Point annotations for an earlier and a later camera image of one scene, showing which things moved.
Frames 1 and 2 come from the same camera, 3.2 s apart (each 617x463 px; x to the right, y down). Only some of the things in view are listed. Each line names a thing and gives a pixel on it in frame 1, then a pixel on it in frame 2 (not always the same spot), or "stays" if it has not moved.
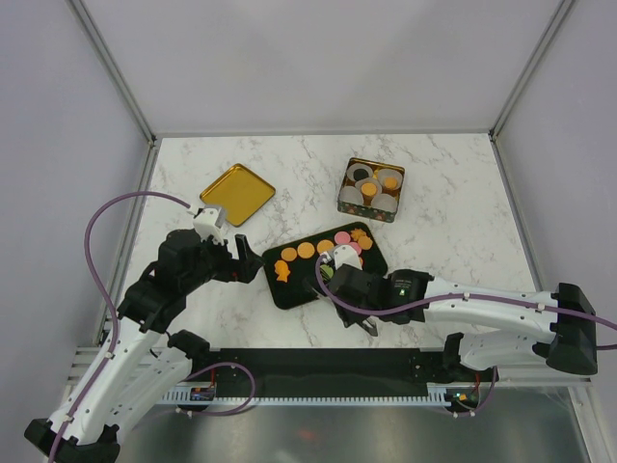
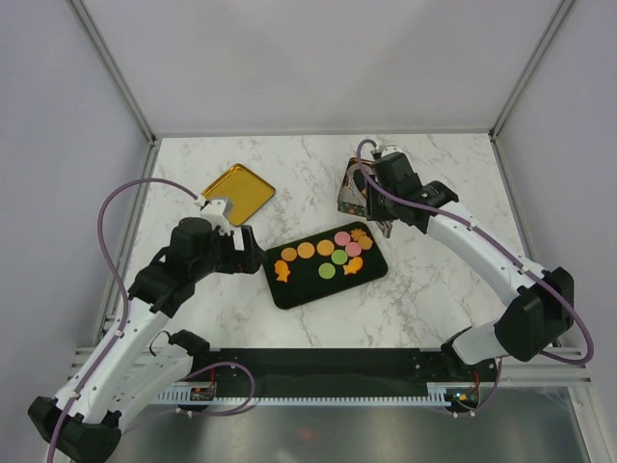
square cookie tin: [370, 189] stays
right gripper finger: [371, 328] → [386, 226]
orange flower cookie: [356, 233] stays
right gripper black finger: [309, 283] → [360, 179]
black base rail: [330, 372] stays
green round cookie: [327, 272] stays
